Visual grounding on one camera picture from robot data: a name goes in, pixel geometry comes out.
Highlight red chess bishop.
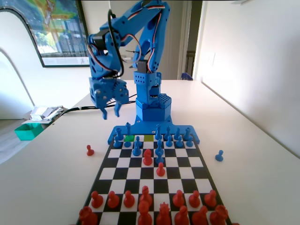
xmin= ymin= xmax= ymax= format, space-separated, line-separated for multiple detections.
xmin=174 ymin=205 xmax=190 ymax=225
xmin=139 ymin=185 xmax=153 ymax=207

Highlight red chess rook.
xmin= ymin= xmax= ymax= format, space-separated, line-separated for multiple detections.
xmin=209 ymin=204 xmax=229 ymax=225
xmin=78 ymin=206 xmax=98 ymax=225

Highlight black white chessboard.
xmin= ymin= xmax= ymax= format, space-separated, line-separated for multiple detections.
xmin=75 ymin=133 xmax=233 ymax=225

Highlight red chess queen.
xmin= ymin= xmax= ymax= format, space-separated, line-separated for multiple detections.
xmin=156 ymin=202 xmax=172 ymax=225

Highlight crumpled silver wrappers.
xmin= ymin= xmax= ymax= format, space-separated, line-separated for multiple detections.
xmin=30 ymin=105 xmax=65 ymax=122

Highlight white light switch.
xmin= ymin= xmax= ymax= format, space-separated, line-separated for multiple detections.
xmin=207 ymin=52 xmax=216 ymax=69

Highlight green plastic box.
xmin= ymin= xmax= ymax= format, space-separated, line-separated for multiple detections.
xmin=14 ymin=123 xmax=45 ymax=142

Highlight white red servo wires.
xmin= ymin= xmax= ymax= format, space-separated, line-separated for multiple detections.
xmin=88 ymin=4 xmax=165 ymax=71

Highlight dark railing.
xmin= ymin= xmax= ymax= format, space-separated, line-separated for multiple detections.
xmin=186 ymin=51 xmax=196 ymax=75

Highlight black table cable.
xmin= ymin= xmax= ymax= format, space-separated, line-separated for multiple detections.
xmin=60 ymin=93 xmax=138 ymax=117

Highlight black servo cable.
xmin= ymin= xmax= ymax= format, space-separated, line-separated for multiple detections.
xmin=107 ymin=8 xmax=125 ymax=78

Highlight white arched panel dark rim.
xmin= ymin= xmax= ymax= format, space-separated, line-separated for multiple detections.
xmin=0 ymin=7 xmax=36 ymax=120

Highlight framed map poster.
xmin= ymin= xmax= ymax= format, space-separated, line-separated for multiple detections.
xmin=23 ymin=0 xmax=96 ymax=68

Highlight blue base plate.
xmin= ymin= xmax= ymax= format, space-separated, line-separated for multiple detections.
xmin=107 ymin=117 xmax=202 ymax=145

